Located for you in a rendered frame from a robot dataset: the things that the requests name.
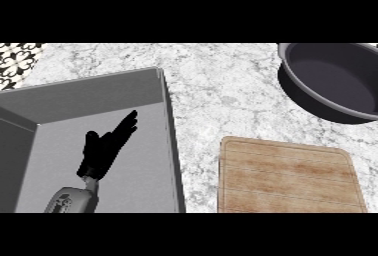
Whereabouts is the grey steel sink basin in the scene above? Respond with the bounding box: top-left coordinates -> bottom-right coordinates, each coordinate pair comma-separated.
0,66 -> 188,214

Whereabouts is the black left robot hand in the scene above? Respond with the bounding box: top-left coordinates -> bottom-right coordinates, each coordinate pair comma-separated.
76,109 -> 141,181

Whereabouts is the dark grey pot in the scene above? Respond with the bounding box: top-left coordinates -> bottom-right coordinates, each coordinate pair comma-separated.
277,42 -> 378,125

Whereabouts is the wooden cutting board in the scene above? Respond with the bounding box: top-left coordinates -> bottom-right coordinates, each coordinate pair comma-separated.
217,135 -> 370,214

